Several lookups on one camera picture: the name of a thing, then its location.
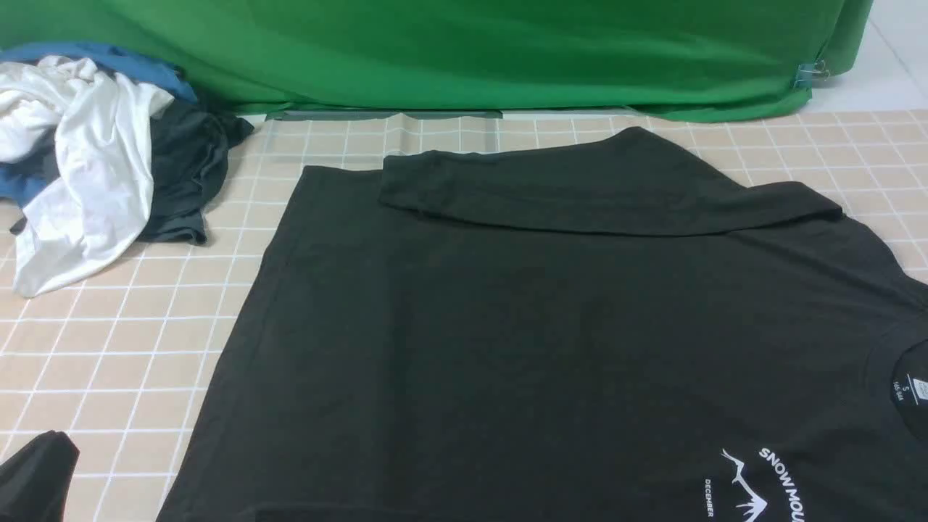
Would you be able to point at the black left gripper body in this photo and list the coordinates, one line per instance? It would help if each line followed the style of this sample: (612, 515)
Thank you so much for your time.
(36, 479)

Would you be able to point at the beige checkered tablecloth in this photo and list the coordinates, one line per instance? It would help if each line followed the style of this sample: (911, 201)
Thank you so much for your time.
(120, 361)

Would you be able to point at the blue crumpled garment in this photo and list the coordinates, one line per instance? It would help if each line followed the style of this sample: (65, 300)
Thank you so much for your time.
(109, 61)

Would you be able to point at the white crumpled garment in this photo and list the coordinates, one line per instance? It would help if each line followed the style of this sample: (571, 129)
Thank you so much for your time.
(102, 198)

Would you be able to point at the dark crumpled garment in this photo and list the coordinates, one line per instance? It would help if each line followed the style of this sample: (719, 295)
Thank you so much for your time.
(190, 161)

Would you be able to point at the green backdrop cloth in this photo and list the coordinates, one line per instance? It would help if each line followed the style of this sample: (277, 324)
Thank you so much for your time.
(691, 61)

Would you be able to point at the metal binder clip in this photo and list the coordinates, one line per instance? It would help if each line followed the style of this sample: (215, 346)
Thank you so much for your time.
(811, 75)

